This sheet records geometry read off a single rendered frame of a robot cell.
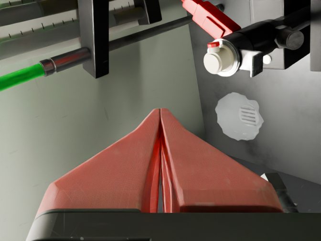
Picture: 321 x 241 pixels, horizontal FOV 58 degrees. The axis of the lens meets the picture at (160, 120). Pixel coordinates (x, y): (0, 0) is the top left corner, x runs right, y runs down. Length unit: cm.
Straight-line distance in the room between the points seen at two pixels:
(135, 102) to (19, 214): 25
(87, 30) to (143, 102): 22
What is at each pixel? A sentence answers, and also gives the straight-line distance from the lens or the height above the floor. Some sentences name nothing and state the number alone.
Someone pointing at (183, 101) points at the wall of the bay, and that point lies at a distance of 61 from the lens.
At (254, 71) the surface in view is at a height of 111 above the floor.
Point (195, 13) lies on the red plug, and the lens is 26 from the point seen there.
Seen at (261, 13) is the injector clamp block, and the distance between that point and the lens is 34.
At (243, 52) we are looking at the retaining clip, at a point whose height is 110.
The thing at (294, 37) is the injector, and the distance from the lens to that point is 24.
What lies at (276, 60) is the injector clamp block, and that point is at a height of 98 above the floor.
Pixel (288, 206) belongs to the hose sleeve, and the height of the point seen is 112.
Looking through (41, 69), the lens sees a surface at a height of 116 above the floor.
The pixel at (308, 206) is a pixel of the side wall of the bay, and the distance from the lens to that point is 55.
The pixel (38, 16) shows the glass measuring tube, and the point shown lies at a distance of 41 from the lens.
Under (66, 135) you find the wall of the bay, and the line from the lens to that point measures 46.
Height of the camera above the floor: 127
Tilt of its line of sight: 34 degrees down
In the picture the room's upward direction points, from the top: 120 degrees counter-clockwise
